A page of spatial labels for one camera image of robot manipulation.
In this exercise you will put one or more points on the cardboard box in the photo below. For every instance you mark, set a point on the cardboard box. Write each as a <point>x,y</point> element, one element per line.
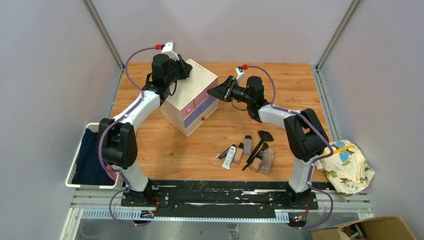
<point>375,228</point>

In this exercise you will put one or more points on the black mascara tube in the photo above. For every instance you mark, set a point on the black mascara tube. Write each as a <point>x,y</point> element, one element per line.
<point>224,153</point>

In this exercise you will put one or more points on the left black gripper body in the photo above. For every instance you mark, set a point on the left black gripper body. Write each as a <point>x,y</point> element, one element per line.
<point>177,72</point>

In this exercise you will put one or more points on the printed cream cloth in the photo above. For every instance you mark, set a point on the printed cream cloth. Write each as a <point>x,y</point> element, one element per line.
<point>347,169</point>

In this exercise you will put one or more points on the white perforated basket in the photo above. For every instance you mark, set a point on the white perforated basket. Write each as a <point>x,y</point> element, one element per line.
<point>94,126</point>

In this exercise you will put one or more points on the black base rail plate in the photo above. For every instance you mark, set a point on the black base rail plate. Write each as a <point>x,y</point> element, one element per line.
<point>221,201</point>

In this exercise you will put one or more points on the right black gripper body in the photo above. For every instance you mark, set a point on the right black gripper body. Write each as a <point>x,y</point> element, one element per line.
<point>239,93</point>

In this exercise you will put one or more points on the pink drawer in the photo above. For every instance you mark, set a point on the pink drawer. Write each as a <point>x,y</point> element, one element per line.
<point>203,95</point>

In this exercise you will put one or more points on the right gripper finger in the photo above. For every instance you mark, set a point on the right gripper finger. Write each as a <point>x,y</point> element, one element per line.
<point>221,88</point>
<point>218,94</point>

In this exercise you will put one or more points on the round beige foundation bottle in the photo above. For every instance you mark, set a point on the round beige foundation bottle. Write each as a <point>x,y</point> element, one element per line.
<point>257,161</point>

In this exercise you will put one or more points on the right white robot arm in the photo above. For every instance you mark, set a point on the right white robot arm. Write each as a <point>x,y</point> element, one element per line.
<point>305,134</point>

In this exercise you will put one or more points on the white mini drawer cabinet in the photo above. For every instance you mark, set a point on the white mini drawer cabinet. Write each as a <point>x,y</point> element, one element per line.
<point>180,111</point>

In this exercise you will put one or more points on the dark blue cloth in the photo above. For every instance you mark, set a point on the dark blue cloth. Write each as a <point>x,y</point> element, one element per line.
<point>88,168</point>

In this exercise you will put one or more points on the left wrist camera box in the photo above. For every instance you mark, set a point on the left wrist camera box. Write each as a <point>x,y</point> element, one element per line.
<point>168,48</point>

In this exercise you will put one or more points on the clear square bottle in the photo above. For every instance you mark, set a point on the clear square bottle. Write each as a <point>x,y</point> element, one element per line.
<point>267,162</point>

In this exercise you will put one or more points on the thin black makeup brush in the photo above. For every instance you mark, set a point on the thin black makeup brush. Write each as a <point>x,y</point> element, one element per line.
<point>256,153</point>

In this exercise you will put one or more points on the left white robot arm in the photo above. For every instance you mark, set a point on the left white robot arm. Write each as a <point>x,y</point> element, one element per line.
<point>117,143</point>

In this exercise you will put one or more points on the white cosmetic tube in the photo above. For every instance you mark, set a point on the white cosmetic tube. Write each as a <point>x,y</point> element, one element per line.
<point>229,157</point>

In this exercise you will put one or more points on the square beige foundation bottle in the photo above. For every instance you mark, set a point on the square beige foundation bottle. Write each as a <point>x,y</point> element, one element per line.
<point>238,154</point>

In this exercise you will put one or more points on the small clear bottle black cap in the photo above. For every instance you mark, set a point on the small clear bottle black cap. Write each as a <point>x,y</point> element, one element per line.
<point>247,145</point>

